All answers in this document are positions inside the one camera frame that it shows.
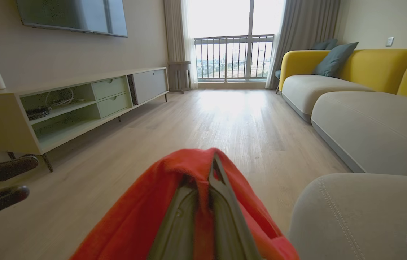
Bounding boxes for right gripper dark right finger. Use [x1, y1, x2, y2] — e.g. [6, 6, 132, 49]
[209, 153, 262, 260]

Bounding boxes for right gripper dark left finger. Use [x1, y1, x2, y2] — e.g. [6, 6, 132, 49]
[148, 176, 199, 260]

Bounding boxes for plain red garment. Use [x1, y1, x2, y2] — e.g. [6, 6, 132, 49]
[69, 147, 300, 260]

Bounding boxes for grey backless sofa seat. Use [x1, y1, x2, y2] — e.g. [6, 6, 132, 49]
[288, 173, 407, 260]

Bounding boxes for grey sofa seat yellow back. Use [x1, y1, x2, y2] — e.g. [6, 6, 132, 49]
[311, 50, 407, 178]
[278, 49, 407, 124]

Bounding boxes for long pale green tv cabinet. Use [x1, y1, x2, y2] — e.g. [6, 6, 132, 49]
[0, 67, 170, 173]

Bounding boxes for black device on shelf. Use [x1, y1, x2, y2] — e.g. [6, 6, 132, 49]
[26, 106, 50, 121]

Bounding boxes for small beige slatted stand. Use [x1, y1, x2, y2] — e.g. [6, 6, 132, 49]
[168, 61, 192, 94]

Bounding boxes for balcony window with railing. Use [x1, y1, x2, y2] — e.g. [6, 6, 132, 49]
[188, 0, 286, 83]

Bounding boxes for sheer white curtain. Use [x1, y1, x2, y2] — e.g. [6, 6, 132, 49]
[163, 0, 199, 90]

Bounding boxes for large blue-grey cushion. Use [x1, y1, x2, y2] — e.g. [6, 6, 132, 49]
[311, 42, 359, 78]

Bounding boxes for grey drape curtain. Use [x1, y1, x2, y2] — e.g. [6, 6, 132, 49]
[265, 0, 341, 90]

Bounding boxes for small blue-grey cushion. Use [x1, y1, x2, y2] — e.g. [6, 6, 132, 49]
[311, 38, 338, 51]

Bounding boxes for white cable bundle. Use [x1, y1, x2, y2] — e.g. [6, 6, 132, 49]
[44, 88, 86, 109]

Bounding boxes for wall-mounted flat television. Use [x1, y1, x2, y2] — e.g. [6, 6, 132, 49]
[16, 0, 128, 38]

